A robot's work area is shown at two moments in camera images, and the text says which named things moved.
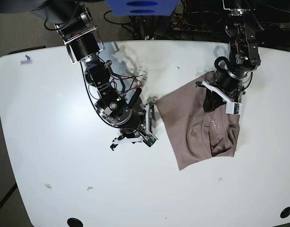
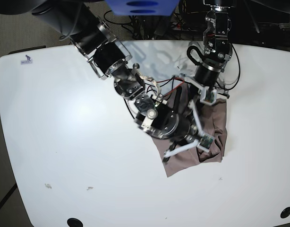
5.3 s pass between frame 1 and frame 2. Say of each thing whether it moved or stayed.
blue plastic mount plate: stayed
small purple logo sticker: stayed
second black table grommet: stayed
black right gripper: moved
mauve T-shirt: moved
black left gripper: moved
